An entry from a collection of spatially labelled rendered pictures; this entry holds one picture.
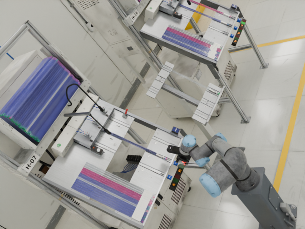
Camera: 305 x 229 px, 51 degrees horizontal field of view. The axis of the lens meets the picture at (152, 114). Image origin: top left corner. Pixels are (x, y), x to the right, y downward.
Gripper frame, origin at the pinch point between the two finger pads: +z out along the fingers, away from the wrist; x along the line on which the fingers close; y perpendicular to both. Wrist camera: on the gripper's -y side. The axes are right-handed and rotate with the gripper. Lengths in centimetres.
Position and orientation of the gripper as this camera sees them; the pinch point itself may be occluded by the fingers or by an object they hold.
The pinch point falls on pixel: (176, 160)
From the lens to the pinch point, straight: 216.2
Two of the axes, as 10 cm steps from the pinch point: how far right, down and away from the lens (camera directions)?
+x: 4.1, -7.7, 4.9
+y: 9.1, 4.0, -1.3
